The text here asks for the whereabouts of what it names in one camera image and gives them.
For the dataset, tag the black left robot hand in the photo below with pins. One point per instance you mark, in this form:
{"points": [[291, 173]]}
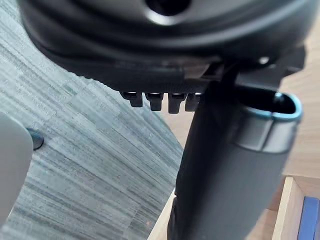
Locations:
{"points": [[155, 50]]}

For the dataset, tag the silver robot leg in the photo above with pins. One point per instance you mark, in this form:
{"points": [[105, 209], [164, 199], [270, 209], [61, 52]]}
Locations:
{"points": [[12, 160]]}

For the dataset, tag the blue folder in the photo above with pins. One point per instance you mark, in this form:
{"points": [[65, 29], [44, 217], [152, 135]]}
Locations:
{"points": [[310, 218]]}

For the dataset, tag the dark robot foot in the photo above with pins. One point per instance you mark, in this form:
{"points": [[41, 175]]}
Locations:
{"points": [[36, 139]]}

